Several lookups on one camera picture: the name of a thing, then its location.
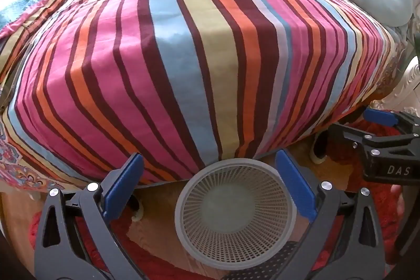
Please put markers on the white mesh plastic basket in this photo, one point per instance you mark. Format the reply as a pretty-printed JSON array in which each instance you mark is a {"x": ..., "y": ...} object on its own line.
[{"x": 197, "y": 201}]

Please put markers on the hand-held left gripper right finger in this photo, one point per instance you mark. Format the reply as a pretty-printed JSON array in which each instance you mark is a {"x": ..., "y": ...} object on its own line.
[{"x": 295, "y": 181}]

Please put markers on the teal patterned quilt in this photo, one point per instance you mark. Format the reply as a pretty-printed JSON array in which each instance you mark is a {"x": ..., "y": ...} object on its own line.
[{"x": 13, "y": 7}]

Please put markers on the white carved nightstand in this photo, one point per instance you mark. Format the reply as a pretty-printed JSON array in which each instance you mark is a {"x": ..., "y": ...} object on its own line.
[{"x": 410, "y": 86}]

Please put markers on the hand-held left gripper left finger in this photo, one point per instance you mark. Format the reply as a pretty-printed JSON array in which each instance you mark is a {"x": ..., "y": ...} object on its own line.
[{"x": 123, "y": 181}]

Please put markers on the red shaggy rug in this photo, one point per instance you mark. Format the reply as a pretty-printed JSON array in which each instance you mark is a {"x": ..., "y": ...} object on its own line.
[{"x": 347, "y": 168}]

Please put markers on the cream slipper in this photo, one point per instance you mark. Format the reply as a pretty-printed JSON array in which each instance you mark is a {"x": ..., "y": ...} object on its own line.
[
  {"x": 137, "y": 212},
  {"x": 318, "y": 148}
]

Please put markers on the striped colourful blanket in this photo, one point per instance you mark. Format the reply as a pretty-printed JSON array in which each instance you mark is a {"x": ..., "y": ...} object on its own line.
[{"x": 210, "y": 70}]

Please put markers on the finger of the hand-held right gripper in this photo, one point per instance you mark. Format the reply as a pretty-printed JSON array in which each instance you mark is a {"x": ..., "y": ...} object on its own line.
[
  {"x": 380, "y": 116},
  {"x": 387, "y": 142}
]

